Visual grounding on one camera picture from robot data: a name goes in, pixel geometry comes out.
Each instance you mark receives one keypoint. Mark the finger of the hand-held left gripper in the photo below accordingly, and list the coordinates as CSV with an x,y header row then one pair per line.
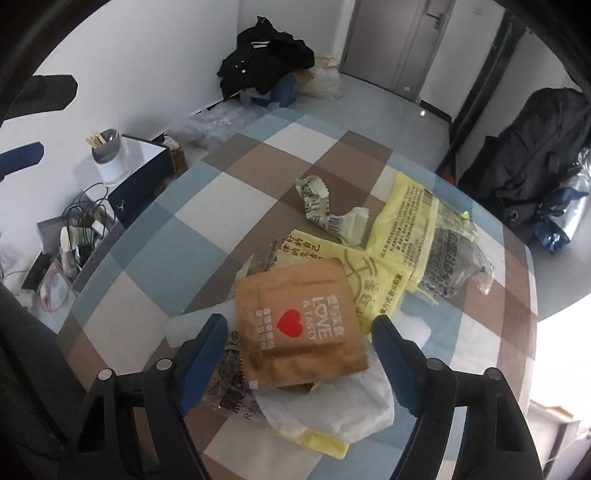
x,y
21,160
46,92

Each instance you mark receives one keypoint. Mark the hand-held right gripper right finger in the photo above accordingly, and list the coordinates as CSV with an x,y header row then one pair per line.
x,y
397,364

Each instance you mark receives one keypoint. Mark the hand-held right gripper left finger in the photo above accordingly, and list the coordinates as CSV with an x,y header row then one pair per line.
x,y
203,369

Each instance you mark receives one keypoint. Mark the yellow plastic bag green logo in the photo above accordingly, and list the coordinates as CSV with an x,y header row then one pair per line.
x,y
369,277

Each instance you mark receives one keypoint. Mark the brown paper packet red heart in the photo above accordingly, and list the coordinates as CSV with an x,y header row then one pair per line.
x,y
277,295

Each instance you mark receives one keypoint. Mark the clear wrapper brown print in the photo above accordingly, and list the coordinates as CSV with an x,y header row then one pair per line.
x,y
226,387

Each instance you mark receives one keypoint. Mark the wooden chopsticks bundle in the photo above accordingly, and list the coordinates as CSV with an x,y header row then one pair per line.
x,y
96,138

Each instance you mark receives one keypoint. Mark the white plastic bag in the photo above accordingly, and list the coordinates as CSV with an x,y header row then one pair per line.
x,y
332,410

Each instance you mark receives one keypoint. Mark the white utensil holder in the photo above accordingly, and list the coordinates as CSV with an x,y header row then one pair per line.
x,y
111,166

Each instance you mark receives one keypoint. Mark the plain yellow plastic bag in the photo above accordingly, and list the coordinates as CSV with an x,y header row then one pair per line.
x,y
323,445

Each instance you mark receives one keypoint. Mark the navy box white lid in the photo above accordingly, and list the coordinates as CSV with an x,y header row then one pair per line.
x,y
134,194

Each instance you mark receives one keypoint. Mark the clear wrapper dark print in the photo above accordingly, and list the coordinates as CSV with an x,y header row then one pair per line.
x,y
452,258

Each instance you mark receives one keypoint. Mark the yellow printed plastic bag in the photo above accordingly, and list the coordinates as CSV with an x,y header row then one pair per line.
x,y
406,217

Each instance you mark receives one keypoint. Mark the small brown cardboard box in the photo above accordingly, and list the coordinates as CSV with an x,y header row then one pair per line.
x,y
178,161

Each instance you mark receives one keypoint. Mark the clear plastic bags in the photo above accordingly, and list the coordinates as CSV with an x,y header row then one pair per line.
x,y
217,124

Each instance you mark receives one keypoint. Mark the crumpled white green wrapper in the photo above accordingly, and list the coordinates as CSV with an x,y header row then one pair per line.
x,y
314,198

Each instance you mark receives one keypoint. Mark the orange black item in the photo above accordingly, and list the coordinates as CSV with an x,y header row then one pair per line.
x,y
445,175

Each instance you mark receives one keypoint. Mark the black jacket pile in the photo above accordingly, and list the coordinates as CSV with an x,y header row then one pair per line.
x,y
258,60

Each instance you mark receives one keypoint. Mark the blue silver foil bag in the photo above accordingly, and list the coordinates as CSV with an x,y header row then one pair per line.
x,y
558,221

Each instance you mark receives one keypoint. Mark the checked tablecloth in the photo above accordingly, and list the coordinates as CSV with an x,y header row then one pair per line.
x,y
286,152

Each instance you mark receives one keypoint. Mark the blue cardboard box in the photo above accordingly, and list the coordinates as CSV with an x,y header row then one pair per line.
x,y
286,90

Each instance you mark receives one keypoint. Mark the black coat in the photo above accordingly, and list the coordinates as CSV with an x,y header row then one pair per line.
x,y
531,161

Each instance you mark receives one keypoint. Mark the cream tote bag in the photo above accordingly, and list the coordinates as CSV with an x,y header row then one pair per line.
x,y
325,81

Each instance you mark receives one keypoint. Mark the grey door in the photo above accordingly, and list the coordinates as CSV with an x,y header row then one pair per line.
x,y
383,41

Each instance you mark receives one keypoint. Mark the black sliding door frame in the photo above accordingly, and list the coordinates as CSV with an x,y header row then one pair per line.
x,y
480,92

